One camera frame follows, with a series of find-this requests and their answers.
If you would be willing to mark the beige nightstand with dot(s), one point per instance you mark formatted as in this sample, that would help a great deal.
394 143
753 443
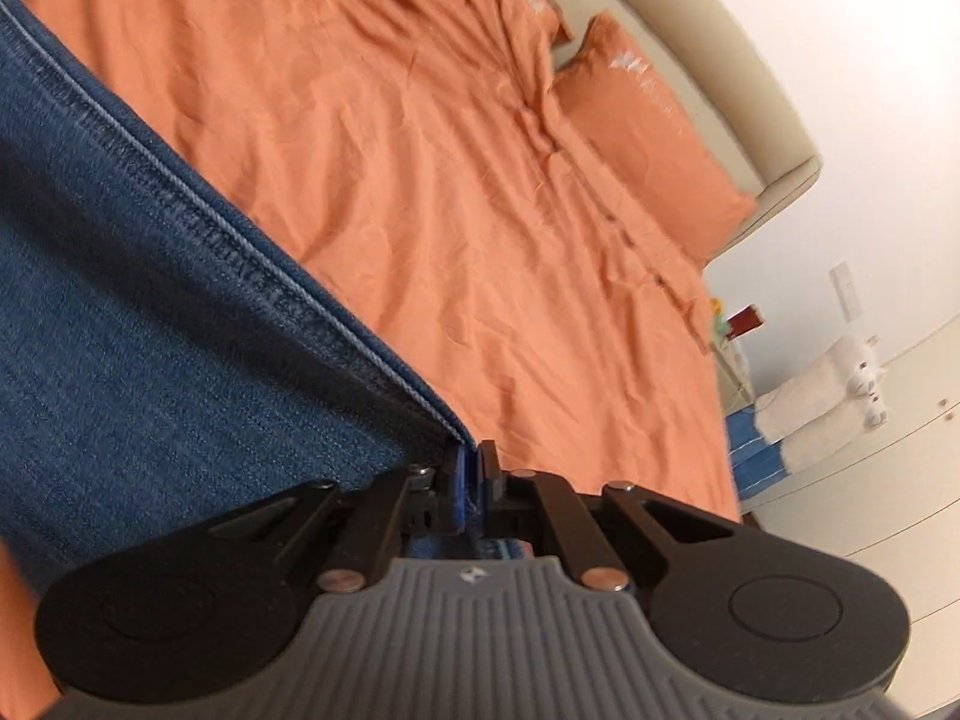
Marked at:
735 367

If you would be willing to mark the red box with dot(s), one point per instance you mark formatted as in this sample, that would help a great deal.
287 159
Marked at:
746 321

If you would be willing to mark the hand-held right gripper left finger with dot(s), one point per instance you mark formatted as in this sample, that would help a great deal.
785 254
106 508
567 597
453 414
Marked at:
455 487

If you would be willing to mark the blue striped cloth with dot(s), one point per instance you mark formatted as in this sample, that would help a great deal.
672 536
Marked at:
754 457

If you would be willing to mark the white wall switch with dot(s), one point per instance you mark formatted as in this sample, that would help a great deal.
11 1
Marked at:
849 291

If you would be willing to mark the white wardrobe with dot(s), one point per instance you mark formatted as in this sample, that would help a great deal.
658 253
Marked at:
885 525

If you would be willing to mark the beige padded headboard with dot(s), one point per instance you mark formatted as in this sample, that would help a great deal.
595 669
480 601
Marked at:
750 105

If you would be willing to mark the orange bed cover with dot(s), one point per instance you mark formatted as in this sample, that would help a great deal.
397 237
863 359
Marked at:
412 202

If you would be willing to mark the blue denim pants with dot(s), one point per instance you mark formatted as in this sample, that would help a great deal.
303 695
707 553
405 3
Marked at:
150 315

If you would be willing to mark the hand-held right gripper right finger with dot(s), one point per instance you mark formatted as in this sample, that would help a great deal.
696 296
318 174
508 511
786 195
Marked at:
487 491

